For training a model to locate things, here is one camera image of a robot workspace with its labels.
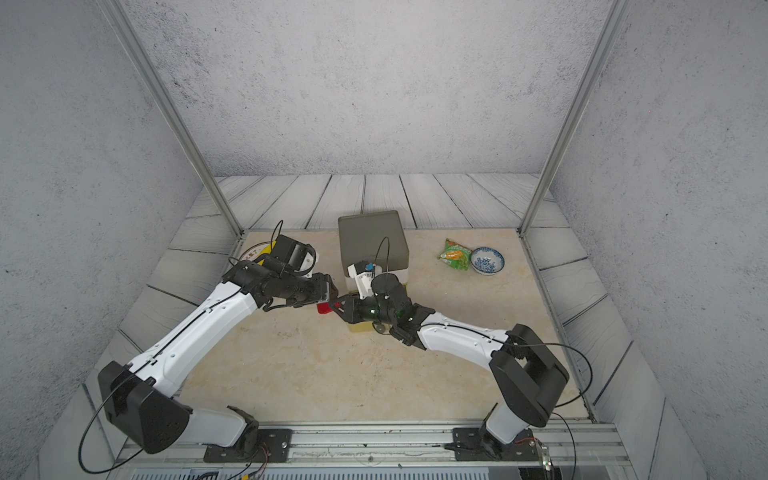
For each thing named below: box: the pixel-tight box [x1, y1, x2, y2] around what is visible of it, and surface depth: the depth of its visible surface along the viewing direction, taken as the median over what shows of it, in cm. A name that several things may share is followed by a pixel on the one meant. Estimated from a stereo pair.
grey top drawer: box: [338, 210, 409, 277], surface depth 95 cm
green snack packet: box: [438, 238, 472, 271], surface depth 109 cm
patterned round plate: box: [238, 241, 271, 261], surface depth 117 cm
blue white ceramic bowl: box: [470, 247, 505, 276], surface depth 110 cm
